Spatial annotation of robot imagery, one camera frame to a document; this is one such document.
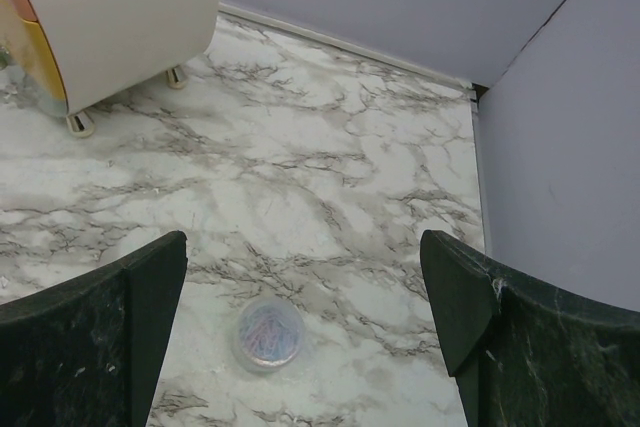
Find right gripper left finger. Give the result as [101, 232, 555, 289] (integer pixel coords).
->
[1, 231, 187, 426]

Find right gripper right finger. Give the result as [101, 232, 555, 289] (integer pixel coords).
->
[420, 230, 639, 426]

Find small clear plastic cup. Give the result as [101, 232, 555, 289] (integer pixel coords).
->
[230, 296, 306, 374]

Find round three-drawer storage box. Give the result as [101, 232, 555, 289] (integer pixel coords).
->
[1, 0, 219, 137]

